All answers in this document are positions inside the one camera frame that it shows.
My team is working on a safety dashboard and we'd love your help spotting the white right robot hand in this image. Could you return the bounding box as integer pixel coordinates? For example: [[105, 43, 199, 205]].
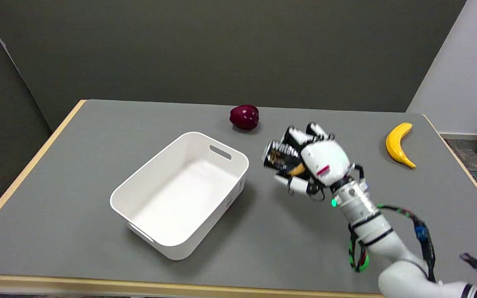
[[274, 123, 364, 202]]

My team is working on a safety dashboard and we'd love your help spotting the black drink can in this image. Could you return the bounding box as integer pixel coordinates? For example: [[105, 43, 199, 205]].
[[263, 127, 310, 180]]

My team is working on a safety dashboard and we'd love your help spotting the white plastic box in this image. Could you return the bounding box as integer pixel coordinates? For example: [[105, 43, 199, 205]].
[[110, 132, 250, 261]]

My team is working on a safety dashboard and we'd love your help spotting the yellow banana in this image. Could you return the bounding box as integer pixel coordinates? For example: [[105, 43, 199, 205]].
[[385, 122, 417, 169]]

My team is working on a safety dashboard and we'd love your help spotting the dark red apple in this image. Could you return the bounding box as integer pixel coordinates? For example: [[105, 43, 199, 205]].
[[229, 105, 260, 131]]

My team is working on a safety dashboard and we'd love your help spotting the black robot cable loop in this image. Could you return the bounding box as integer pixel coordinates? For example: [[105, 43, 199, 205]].
[[348, 204, 477, 293]]

